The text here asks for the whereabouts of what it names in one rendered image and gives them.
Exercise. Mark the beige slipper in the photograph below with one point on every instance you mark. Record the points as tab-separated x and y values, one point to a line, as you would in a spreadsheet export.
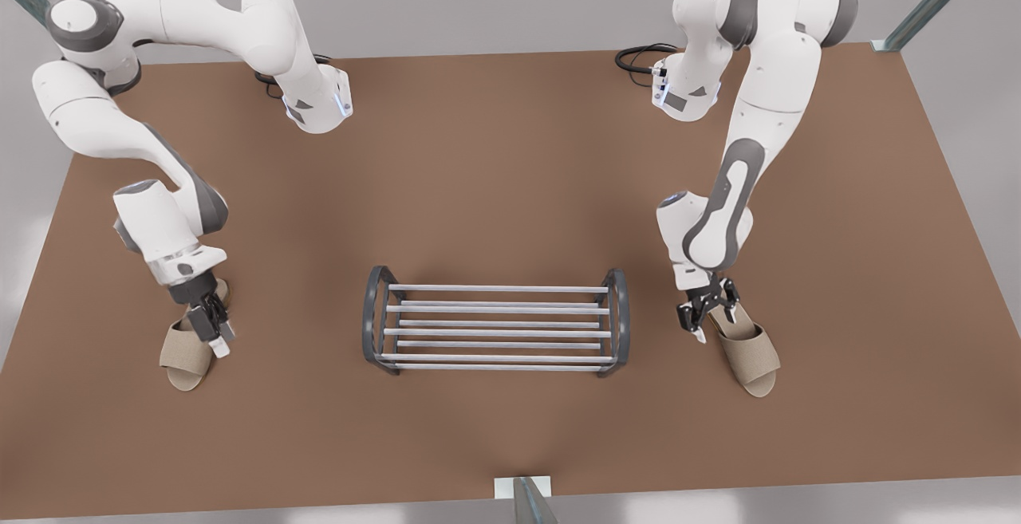
750	352
187	358

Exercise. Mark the grey metal shoe rack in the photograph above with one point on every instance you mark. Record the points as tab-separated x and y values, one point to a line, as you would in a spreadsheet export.
494	331

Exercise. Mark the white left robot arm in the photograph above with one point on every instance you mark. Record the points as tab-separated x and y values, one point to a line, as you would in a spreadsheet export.
774	69

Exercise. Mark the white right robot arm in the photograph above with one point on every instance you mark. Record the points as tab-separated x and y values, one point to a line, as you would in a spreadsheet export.
171	21

